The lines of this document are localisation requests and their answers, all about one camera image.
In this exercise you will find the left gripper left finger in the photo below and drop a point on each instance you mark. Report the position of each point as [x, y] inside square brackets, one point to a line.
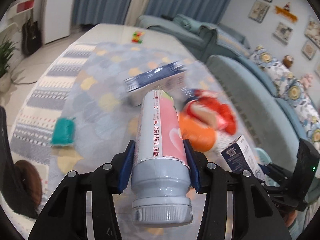
[64, 214]

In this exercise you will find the blue milk carton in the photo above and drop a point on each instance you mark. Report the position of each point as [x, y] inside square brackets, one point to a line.
[169, 78]

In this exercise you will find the patterned grey tablecloth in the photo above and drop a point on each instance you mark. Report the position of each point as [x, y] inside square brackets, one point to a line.
[105, 122]

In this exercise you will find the white refrigerator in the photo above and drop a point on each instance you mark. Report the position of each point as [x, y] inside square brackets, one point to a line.
[56, 20]

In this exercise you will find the floral sofa cushions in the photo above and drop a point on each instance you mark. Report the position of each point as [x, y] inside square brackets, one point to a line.
[291, 90]

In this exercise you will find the colourful puzzle cube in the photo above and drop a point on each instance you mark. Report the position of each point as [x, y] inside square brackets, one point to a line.
[137, 37]

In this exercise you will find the small blue white box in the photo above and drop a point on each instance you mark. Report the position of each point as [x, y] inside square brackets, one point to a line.
[239, 157]

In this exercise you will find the blue curtains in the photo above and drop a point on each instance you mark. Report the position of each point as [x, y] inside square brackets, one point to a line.
[127, 11]

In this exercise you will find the pink plush toy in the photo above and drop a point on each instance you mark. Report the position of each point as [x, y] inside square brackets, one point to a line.
[307, 80]

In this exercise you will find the pink grey drink bottle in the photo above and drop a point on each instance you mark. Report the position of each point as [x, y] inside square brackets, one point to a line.
[160, 174]

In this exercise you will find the red white paper cup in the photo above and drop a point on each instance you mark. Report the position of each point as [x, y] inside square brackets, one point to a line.
[203, 105]

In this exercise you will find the green potted plant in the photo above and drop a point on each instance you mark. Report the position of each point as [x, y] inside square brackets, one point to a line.
[7, 51]

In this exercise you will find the teal sofa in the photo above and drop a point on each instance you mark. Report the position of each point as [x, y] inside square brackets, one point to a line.
[270, 121]

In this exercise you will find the brown plush toy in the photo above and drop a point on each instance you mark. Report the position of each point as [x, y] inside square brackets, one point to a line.
[288, 61]

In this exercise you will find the striped floor rug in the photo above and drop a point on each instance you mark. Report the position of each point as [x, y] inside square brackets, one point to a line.
[35, 121]

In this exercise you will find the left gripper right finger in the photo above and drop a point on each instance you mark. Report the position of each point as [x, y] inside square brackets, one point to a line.
[254, 214]

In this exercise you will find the black acoustic guitar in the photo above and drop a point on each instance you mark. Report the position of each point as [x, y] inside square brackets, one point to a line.
[31, 35]

